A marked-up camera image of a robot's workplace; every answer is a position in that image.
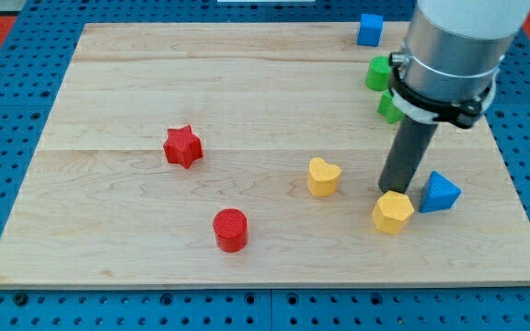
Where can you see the green block behind arm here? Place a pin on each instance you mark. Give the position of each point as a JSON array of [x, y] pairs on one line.
[[388, 110]]

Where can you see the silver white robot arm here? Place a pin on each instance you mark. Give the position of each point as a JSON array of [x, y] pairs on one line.
[[446, 67]]

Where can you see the yellow heart block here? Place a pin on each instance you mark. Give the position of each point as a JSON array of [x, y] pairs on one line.
[[323, 178]]

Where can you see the light wooden board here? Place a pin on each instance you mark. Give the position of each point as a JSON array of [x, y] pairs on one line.
[[101, 208]]

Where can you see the red cylinder block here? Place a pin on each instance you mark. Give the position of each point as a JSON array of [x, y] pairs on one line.
[[230, 227]]

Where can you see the red star block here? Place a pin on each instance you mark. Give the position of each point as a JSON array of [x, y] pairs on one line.
[[182, 146]]

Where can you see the yellow pentagon block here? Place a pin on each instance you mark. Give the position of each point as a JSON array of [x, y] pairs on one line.
[[392, 212]]

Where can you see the green cylinder block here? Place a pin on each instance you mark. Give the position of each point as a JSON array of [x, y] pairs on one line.
[[378, 73]]

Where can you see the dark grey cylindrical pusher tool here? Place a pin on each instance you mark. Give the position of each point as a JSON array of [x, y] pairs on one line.
[[405, 155]]

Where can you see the blue cube block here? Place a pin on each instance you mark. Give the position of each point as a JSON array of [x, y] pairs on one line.
[[371, 29]]

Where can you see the blue triangle block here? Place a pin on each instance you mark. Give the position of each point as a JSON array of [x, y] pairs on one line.
[[438, 193]]

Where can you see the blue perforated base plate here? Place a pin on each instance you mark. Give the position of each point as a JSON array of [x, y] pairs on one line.
[[33, 60]]

